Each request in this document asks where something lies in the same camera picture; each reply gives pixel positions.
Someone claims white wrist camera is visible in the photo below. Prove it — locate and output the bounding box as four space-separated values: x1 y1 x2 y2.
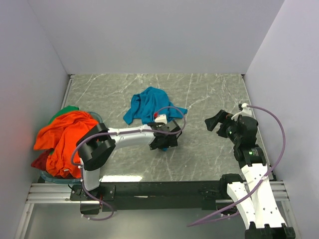
154 113 167 124
231 103 252 120

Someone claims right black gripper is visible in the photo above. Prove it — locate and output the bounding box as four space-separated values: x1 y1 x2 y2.
204 110 241 145

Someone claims green t shirt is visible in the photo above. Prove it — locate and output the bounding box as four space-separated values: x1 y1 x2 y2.
48 106 79 124

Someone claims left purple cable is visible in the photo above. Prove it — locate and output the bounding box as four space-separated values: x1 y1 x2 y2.
71 106 187 221

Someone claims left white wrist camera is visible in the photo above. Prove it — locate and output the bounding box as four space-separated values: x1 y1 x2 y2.
154 113 167 124

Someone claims orange t shirt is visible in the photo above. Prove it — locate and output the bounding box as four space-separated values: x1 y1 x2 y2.
33 111 98 178

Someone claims blue t shirt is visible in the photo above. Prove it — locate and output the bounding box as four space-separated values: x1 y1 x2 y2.
123 86 188 152

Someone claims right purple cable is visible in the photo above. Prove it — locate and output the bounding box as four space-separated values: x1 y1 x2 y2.
186 105 286 227

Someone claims purple cable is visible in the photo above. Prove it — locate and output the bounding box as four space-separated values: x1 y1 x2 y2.
186 105 286 227
71 106 187 221

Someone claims aluminium frame rail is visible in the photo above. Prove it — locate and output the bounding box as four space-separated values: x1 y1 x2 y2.
13 180 300 239

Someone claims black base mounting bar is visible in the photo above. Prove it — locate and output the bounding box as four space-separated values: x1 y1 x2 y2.
70 181 232 215

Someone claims clear blue plastic basket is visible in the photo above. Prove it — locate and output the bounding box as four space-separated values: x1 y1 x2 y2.
39 112 103 185

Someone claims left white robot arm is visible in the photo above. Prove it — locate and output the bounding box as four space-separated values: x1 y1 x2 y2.
76 120 182 200

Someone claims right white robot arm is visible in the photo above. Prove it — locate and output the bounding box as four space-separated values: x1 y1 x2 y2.
205 109 296 239

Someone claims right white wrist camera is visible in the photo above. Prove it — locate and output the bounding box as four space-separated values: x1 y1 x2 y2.
231 103 252 120

